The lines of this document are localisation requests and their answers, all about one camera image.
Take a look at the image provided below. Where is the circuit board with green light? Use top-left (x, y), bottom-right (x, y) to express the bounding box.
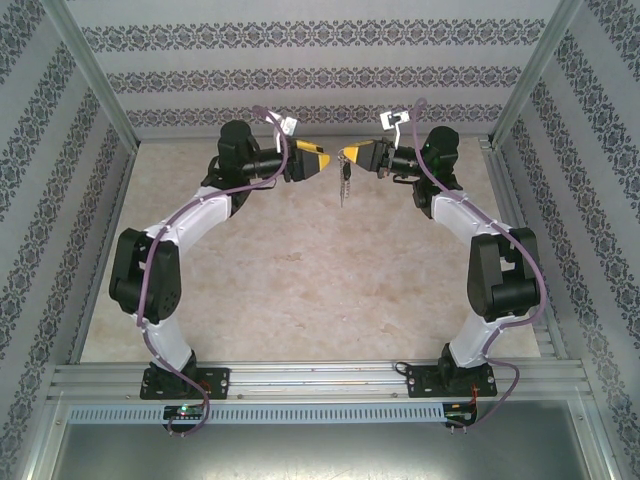
top-left (163, 404), bottom-right (207, 421)

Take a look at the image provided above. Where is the grey sheet metal panel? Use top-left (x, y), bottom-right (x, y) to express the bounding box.
top-left (47, 422), bottom-right (616, 480)

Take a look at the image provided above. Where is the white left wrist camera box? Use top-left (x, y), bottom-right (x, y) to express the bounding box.
top-left (277, 114), bottom-right (300, 151)

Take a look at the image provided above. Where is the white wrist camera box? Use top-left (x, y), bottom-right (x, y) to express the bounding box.
top-left (277, 114), bottom-right (300, 151)
top-left (379, 109), bottom-right (412, 150)

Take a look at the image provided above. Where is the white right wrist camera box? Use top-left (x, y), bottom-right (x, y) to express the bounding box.
top-left (379, 109), bottom-right (412, 150)

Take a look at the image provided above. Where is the aluminium side rail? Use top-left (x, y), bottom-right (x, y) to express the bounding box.
top-left (478, 138), bottom-right (571, 362)
top-left (66, 142), bottom-right (141, 365)

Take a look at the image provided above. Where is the aluminium frame post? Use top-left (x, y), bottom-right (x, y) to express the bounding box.
top-left (487, 0), bottom-right (587, 150)
top-left (42, 0), bottom-right (141, 147)

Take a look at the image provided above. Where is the aluminium mounting rail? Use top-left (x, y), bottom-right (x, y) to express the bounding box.
top-left (48, 360), bottom-right (590, 402)

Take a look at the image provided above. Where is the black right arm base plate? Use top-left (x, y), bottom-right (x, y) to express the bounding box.
top-left (405, 362), bottom-right (499, 400)

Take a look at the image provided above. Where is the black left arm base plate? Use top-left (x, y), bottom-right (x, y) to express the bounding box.
top-left (139, 367), bottom-right (232, 401)

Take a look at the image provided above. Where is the grey slotted cable duct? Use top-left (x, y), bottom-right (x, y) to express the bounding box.
top-left (67, 403), bottom-right (447, 424)

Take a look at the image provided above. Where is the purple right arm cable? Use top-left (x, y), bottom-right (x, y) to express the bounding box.
top-left (409, 97), bottom-right (546, 435)

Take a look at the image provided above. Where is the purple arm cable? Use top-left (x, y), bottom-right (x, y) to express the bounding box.
top-left (133, 103), bottom-right (296, 437)
top-left (409, 97), bottom-right (546, 435)

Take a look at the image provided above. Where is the small circuit board with wires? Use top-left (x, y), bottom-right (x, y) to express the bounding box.
top-left (443, 401), bottom-right (480, 427)

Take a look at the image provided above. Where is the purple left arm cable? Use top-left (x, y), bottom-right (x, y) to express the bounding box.
top-left (133, 103), bottom-right (296, 437)

